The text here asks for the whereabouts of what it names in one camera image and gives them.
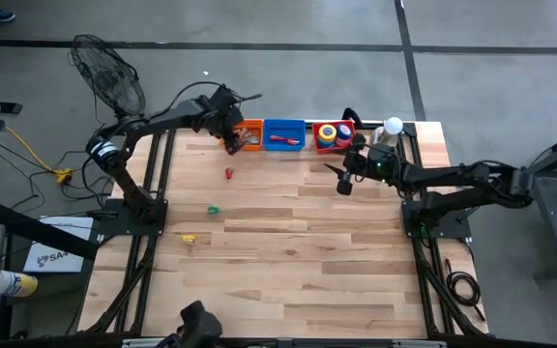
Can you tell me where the blue plastic basket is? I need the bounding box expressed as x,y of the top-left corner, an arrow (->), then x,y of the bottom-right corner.
262,118 -> 307,152

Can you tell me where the orange plastic basket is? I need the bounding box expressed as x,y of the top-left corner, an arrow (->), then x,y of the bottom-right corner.
220,118 -> 264,153

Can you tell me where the coiled black cable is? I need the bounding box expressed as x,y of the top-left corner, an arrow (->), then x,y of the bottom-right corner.
444,258 -> 487,323

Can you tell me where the white printed sign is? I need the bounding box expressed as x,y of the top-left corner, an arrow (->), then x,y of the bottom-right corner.
22,216 -> 95,275

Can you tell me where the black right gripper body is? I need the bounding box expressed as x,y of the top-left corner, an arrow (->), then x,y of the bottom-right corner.
348,143 -> 403,185

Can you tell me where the red plastic basket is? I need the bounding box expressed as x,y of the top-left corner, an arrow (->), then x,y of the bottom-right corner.
310,119 -> 359,155

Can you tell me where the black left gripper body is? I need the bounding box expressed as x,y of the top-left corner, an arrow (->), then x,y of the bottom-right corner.
205,85 -> 245,134

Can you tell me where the white and yellow bottle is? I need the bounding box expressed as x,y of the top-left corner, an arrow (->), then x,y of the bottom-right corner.
0,270 -> 40,299

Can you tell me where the black floor fan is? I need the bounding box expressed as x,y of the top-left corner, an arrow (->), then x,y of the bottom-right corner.
68,33 -> 147,128

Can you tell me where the black aluminium table frame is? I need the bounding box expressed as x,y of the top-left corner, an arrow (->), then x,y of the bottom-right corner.
82,108 -> 490,348

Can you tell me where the white bulb table lamp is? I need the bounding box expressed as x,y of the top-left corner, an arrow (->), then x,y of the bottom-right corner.
372,116 -> 404,146

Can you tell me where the black stand beam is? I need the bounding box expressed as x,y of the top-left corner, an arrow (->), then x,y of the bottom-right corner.
0,200 -> 101,261

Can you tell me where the black frame handle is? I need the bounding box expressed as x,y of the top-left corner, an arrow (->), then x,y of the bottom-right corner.
340,106 -> 366,128

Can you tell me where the yellow extension cable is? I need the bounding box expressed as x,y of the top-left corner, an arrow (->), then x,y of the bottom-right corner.
0,100 -> 75,188

